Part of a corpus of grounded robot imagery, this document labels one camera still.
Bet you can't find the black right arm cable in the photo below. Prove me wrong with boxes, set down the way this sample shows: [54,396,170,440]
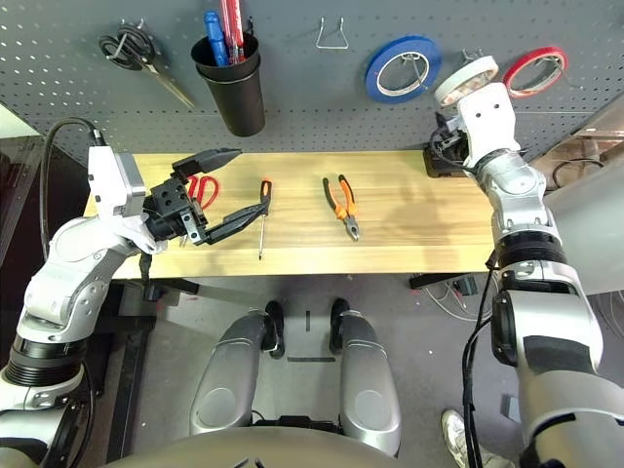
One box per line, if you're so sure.
[460,253,503,468]

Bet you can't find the black background cable loop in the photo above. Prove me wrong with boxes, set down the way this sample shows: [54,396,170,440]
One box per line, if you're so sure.
[553,158,605,189]

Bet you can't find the orange black screwdriver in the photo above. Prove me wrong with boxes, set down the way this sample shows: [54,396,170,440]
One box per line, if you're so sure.
[256,178,274,261]

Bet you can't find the silver robot left leg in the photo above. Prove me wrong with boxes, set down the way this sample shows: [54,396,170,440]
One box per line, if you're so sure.
[188,311,274,437]

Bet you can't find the silver robot leg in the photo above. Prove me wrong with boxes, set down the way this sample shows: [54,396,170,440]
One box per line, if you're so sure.
[335,311,404,457]
[188,311,274,437]

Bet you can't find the blue tape roll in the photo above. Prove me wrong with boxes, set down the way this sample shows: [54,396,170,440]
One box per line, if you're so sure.
[365,33,444,103]

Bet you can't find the black robot right foot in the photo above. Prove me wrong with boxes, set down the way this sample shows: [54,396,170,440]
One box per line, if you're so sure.
[329,297,351,355]

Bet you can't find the orange black pliers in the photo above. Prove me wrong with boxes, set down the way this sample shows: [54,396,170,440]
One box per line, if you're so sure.
[322,174,361,243]

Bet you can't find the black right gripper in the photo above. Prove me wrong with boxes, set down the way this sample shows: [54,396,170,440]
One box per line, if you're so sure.
[428,114,472,167]

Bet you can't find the light grey side panel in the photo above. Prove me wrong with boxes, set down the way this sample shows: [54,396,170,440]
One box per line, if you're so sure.
[545,160,624,296]

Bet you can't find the white floor cables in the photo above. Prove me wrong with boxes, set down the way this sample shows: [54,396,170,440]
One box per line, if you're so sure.
[423,285,493,323]

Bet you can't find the white sneaker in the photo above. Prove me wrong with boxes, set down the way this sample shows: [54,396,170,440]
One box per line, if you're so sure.
[441,409,493,468]

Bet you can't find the red handled scissors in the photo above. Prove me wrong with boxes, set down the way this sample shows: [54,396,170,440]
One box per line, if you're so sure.
[179,174,220,248]

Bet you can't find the silver robot right leg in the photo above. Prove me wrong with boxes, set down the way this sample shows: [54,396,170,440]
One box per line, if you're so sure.
[335,311,404,457]

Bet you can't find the white tape roll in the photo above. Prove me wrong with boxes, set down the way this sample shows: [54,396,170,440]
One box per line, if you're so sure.
[434,55,500,109]

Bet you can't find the black plastic cup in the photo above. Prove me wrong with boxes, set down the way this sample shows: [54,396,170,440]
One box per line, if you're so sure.
[189,31,261,82]
[196,56,267,137]

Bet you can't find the black robot foot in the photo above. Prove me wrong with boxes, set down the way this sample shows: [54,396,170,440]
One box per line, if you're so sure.
[329,297,351,355]
[262,300,287,361]

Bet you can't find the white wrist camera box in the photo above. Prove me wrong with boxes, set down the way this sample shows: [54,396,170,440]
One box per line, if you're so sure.
[87,144,147,220]
[455,82,523,170]

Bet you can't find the red tape roll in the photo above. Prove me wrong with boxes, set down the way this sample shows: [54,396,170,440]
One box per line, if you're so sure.
[501,46,569,101]

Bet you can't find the grey robot torso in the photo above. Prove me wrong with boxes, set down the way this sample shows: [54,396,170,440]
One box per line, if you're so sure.
[97,426,410,468]

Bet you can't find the black tool case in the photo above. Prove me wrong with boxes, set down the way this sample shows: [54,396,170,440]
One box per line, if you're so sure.
[422,148,472,179]

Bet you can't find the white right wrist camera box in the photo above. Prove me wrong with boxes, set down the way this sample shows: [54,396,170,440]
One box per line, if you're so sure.
[455,82,523,170]

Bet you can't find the black robot left foot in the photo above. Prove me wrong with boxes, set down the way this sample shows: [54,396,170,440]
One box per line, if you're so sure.
[262,300,287,361]

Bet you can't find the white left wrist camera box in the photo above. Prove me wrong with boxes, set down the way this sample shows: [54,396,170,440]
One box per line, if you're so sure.
[87,144,147,220]

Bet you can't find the red transparent screwdriver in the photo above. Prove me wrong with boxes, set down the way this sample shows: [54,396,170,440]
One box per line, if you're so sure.
[218,0,245,62]

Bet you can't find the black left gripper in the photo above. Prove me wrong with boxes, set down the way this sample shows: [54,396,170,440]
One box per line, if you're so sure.
[140,147,271,245]

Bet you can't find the silver wire pliers holder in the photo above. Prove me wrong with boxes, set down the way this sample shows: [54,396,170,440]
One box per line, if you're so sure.
[315,17,350,50]

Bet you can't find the blue handled screwdriver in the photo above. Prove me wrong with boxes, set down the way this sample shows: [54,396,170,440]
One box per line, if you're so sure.
[203,10,229,67]

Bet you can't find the black handled scissors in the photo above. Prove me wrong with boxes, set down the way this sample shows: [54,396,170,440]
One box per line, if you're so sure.
[97,26,196,108]

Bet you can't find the grey metal pegboard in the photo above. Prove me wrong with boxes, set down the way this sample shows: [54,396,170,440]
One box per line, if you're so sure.
[0,0,624,162]

